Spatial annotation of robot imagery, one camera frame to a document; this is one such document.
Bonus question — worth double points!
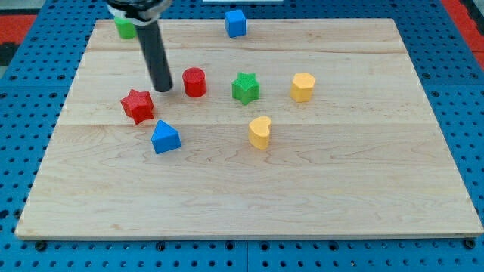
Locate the blue triangle block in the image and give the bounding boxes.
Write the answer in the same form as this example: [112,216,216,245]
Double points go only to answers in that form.
[151,120,182,154]

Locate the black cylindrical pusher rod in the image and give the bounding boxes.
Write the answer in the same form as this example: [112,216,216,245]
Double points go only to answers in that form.
[135,21,173,92]

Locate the yellow hexagon block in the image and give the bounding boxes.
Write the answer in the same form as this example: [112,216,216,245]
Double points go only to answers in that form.
[290,73,315,103]

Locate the yellow heart block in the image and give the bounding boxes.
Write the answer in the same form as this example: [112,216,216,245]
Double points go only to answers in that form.
[248,116,271,150]

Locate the red cylinder block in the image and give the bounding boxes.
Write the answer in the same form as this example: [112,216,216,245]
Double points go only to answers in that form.
[182,67,206,97]

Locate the blue cube block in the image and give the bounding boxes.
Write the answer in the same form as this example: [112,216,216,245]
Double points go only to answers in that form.
[225,10,247,38]

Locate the red star block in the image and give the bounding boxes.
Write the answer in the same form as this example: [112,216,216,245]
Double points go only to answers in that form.
[120,89,154,125]

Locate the wooden board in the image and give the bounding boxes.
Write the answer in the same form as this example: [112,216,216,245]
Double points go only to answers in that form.
[15,19,483,241]

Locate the blue perforated base panel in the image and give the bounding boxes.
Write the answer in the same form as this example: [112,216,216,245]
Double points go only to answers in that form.
[1,1,483,271]

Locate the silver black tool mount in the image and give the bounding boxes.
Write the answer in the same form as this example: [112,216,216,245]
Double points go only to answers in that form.
[105,0,173,25]

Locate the green star block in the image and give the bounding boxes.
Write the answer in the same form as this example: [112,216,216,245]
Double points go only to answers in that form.
[231,72,260,105]

